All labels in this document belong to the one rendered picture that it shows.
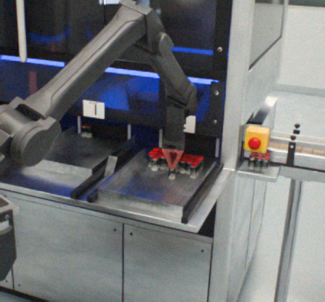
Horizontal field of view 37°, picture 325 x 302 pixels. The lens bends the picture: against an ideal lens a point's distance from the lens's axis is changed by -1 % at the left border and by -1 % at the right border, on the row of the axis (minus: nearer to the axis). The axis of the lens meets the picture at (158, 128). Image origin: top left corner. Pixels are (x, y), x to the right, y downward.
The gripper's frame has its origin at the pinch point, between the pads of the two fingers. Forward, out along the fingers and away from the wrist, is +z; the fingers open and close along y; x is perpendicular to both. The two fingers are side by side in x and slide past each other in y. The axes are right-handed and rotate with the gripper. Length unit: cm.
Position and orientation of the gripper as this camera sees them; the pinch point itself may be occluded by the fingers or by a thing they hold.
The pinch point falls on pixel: (173, 165)
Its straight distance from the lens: 154.3
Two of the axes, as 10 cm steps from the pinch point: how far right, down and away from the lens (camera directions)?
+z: -0.3, 9.5, 3.2
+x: -9.9, -0.7, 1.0
